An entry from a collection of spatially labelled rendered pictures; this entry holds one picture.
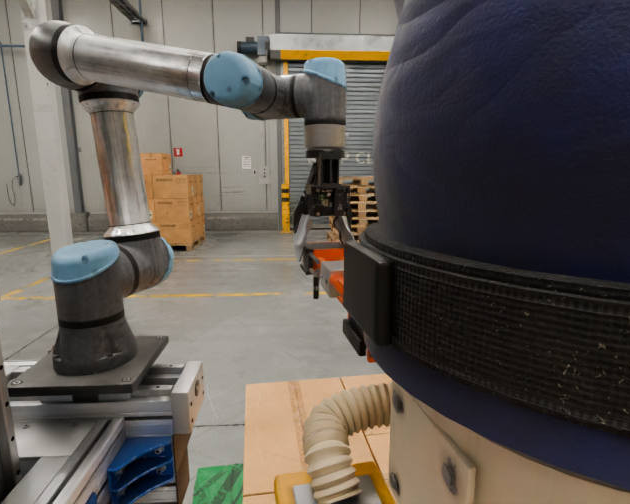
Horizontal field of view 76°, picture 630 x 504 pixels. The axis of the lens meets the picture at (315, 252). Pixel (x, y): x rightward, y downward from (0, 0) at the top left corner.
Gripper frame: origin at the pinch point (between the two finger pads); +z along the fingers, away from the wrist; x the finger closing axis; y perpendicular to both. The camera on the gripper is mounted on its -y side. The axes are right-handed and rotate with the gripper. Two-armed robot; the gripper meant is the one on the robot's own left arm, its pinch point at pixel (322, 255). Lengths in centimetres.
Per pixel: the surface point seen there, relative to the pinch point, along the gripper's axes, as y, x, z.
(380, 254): 62, -10, -13
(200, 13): -936, -89, -363
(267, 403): -64, -8, 70
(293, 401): -64, 1, 70
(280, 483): 45.3, -13.0, 11.4
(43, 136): -262, -157, -43
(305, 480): 45.3, -10.7, 11.4
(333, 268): 16.6, -1.6, -1.3
